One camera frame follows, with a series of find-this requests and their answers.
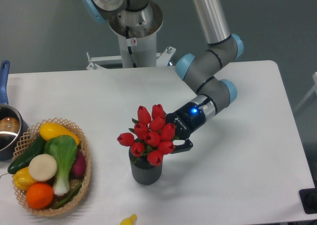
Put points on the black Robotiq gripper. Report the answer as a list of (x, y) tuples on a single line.
[(186, 119)]

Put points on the red tulip bouquet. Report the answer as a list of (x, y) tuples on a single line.
[(151, 137)]

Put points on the yellow banana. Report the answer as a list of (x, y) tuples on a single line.
[(129, 220)]

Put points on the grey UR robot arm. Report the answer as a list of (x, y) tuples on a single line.
[(198, 72)]

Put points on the dark grey ribbed vase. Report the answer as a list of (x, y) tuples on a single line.
[(143, 172)]

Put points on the purple sweet potato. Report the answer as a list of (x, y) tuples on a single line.
[(79, 166)]

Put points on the green bok choy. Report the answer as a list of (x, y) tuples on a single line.
[(64, 149)]

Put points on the black device at table edge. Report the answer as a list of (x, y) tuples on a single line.
[(309, 200)]

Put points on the green bean pod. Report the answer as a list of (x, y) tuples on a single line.
[(68, 198)]

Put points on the woven wicker basket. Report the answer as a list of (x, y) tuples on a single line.
[(25, 141)]

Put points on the yellow squash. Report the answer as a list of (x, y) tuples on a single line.
[(50, 130)]

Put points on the beige round bun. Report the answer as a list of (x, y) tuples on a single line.
[(42, 167)]

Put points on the orange fruit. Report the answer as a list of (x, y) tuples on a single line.
[(39, 195)]

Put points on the green cucumber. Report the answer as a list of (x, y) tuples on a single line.
[(36, 148)]

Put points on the yellow lemon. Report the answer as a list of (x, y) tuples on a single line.
[(23, 180)]

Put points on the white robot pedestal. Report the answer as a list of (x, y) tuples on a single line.
[(137, 37)]

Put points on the white metal frame right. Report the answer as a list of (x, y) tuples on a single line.
[(308, 98)]

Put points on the blue handled saucepan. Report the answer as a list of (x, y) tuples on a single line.
[(12, 125)]

